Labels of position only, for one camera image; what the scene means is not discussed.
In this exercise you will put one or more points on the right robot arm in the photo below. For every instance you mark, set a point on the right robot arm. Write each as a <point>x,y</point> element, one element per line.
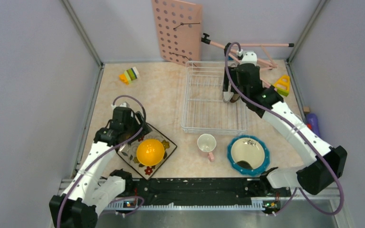
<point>323,163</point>

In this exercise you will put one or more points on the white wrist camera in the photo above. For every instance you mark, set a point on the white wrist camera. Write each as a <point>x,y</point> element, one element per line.
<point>247,57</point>
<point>124,104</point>

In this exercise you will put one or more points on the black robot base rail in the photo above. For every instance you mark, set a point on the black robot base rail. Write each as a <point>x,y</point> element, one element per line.
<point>199,194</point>

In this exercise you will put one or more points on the white pink handled cup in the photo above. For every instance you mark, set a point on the white pink handled cup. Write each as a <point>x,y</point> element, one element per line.
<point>207,144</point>

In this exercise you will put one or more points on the purple handled tool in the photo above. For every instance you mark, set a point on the purple handled tool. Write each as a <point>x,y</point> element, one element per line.
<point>312,121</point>

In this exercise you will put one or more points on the blue rimmed bowl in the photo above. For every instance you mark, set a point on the blue rimmed bowl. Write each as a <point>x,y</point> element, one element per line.
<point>248,155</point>

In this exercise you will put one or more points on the orange yellow bowl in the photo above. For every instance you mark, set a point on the orange yellow bowl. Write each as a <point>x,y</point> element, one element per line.
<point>150,152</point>

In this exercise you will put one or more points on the pink folding tripod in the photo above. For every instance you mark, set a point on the pink folding tripod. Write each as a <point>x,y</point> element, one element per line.
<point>268,64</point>

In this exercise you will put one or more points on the white wire dish rack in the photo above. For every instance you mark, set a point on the white wire dish rack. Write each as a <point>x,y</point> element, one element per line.
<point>204,109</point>

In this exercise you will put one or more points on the square floral plate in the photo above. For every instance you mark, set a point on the square floral plate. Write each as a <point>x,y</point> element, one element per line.
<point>128,153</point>

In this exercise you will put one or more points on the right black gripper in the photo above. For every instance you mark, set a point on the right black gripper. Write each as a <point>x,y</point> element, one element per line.
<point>226,79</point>

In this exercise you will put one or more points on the dark red rimmed plate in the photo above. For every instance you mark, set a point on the dark red rimmed plate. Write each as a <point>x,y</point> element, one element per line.
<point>235,98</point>

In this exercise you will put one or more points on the pink pegboard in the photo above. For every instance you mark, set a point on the pink pegboard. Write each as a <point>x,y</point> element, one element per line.
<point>179,30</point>

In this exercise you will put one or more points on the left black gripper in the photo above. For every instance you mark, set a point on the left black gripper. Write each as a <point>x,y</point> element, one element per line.
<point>140,118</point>

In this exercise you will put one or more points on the yellow green toy block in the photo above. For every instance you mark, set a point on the yellow green toy block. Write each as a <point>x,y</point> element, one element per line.
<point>282,85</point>

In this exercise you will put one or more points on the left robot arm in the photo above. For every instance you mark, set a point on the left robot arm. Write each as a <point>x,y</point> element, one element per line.
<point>84,200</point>

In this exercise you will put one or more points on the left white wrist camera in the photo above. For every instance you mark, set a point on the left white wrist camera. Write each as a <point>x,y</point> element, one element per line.
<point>124,104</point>

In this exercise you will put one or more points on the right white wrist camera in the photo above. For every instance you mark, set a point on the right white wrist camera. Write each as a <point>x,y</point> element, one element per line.
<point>247,57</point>

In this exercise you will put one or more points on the stacked colourful toy blocks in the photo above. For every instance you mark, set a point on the stacked colourful toy blocks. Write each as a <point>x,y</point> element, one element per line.
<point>129,75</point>

